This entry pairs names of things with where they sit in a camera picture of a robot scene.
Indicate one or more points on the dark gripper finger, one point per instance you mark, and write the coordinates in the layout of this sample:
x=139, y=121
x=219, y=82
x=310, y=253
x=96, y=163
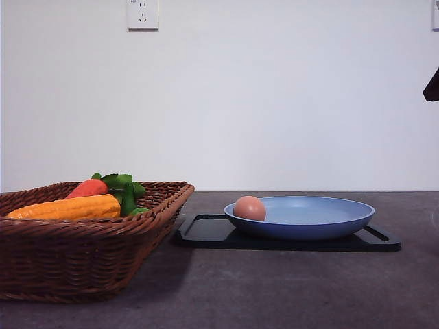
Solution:
x=431, y=91

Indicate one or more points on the green pepper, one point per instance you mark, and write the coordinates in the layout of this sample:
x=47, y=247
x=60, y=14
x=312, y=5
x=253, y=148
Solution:
x=129, y=198

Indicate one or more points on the black tray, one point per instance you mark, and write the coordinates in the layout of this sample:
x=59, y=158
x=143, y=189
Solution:
x=216, y=229

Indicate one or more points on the yellow corn cob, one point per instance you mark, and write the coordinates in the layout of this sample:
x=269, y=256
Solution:
x=97, y=206

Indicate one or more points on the blue plate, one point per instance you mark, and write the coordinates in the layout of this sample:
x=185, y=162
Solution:
x=304, y=218

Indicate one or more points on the brown egg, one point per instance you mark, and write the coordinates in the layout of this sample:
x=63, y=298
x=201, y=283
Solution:
x=249, y=207

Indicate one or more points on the orange carrot with green leaves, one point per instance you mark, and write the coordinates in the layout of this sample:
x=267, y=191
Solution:
x=105, y=185

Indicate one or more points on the brown wicker basket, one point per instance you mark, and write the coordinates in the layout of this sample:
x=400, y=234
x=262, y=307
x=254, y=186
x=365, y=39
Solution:
x=80, y=260

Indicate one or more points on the white wall socket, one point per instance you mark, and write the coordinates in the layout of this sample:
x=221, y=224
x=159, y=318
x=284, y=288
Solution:
x=142, y=16

